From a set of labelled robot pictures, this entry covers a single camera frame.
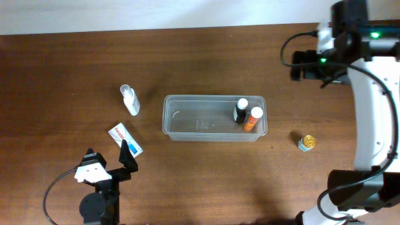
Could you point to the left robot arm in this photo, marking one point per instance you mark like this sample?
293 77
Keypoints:
102 205

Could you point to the white Panadol medicine box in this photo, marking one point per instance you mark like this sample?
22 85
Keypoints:
120 133

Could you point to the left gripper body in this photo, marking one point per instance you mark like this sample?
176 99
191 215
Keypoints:
113 175

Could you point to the white spray bottle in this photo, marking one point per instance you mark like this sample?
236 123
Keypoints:
130 99

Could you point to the clear plastic container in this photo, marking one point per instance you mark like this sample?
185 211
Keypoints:
210 118

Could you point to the orange Redoxon tube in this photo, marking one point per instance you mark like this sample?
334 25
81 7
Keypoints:
255 115

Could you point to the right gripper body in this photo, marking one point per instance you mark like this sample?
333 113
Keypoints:
297 65

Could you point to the small jar gold lid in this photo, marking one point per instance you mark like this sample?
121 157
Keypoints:
307 143

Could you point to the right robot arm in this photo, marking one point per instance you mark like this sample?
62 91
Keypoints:
353 51

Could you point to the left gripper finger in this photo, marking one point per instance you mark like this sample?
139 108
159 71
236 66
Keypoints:
126 158
92 161

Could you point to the dark bottle white cap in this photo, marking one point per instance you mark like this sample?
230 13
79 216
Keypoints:
239 113

